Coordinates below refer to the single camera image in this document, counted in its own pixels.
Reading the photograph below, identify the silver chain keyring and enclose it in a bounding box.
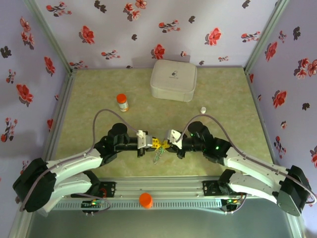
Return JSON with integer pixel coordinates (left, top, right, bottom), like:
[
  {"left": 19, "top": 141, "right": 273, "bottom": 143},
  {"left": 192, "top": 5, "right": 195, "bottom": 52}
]
[{"left": 152, "top": 146, "right": 166, "bottom": 166}]

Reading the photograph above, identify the orange capped pill bottle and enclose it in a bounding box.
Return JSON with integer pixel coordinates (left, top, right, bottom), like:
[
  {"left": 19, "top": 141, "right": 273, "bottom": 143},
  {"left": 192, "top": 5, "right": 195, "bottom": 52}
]
[{"left": 116, "top": 93, "right": 130, "bottom": 113}]

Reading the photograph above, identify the orange cylinder button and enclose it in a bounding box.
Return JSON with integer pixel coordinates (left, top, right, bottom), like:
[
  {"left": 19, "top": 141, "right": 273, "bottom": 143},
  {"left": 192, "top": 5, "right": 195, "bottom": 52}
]
[{"left": 139, "top": 192, "right": 154, "bottom": 211}]

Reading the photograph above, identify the white zipped medicine case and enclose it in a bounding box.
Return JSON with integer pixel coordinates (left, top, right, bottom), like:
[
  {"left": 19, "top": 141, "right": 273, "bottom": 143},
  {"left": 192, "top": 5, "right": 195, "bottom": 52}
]
[{"left": 149, "top": 59, "right": 198, "bottom": 103}]

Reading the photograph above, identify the small circuit board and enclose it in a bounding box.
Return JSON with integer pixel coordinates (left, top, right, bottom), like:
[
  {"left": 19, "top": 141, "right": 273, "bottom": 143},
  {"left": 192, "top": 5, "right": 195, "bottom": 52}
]
[
  {"left": 221, "top": 197, "right": 242, "bottom": 206},
  {"left": 81, "top": 199, "right": 104, "bottom": 208}
]

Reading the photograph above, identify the grey right arm cable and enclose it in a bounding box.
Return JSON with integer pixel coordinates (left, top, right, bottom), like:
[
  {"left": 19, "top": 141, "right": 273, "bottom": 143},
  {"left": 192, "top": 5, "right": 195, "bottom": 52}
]
[{"left": 176, "top": 114, "right": 317, "bottom": 206}]

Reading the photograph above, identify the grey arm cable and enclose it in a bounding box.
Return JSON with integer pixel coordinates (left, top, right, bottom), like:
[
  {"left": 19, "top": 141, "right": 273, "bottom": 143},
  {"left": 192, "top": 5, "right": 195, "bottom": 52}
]
[
  {"left": 19, "top": 109, "right": 139, "bottom": 212},
  {"left": 176, "top": 114, "right": 317, "bottom": 206}
]

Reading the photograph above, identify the grey left arm cable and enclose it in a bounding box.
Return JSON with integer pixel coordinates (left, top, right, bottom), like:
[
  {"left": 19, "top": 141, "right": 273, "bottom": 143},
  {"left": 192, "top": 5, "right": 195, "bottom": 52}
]
[{"left": 19, "top": 109, "right": 139, "bottom": 212}]

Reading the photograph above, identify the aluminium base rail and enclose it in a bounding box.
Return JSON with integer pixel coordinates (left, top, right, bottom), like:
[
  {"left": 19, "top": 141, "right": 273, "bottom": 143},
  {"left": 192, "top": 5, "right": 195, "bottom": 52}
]
[{"left": 22, "top": 176, "right": 297, "bottom": 199}]

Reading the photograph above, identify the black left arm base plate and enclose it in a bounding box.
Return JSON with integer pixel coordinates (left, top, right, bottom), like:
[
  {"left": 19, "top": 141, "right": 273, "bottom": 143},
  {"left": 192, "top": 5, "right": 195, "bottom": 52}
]
[{"left": 71, "top": 180, "right": 117, "bottom": 199}]

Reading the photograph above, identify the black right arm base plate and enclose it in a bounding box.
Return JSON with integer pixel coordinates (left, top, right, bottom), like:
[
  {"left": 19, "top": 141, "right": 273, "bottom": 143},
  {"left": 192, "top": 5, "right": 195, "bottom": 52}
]
[{"left": 202, "top": 180, "right": 248, "bottom": 197}]

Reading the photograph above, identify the grey slotted cable duct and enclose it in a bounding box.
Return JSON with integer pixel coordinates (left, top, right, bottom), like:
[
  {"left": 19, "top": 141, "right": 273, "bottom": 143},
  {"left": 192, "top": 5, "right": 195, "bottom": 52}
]
[{"left": 55, "top": 200, "right": 222, "bottom": 211}]

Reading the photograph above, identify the grey base cable loop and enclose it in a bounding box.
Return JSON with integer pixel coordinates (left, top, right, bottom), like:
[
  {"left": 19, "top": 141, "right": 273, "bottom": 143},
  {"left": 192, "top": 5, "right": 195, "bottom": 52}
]
[
  {"left": 83, "top": 194, "right": 112, "bottom": 214},
  {"left": 219, "top": 189, "right": 249, "bottom": 216}
]

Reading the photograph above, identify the aluminium side rail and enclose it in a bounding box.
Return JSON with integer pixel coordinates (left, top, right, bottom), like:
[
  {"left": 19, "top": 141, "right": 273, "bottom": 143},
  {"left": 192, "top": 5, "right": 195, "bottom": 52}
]
[
  {"left": 244, "top": 66, "right": 279, "bottom": 169},
  {"left": 42, "top": 68, "right": 78, "bottom": 169}
]

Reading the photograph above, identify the aluminium frame post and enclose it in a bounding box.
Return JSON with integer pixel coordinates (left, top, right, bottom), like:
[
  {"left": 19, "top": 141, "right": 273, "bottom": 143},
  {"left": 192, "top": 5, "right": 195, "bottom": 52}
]
[
  {"left": 24, "top": 0, "right": 77, "bottom": 75},
  {"left": 244, "top": 0, "right": 291, "bottom": 74}
]

